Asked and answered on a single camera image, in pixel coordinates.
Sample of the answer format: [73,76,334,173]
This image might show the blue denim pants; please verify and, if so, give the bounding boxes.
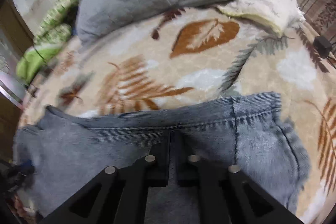
[13,92,310,216]

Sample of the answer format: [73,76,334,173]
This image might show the leaf pattern beige blanket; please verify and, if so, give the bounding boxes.
[19,9,335,223]

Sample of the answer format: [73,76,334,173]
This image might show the black power adapter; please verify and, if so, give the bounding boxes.
[313,36,332,59]

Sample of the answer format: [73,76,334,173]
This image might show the green patterned quilt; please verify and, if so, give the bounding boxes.
[16,0,80,85]

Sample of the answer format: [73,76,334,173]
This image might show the white cream pillow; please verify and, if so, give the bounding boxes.
[217,0,305,38]

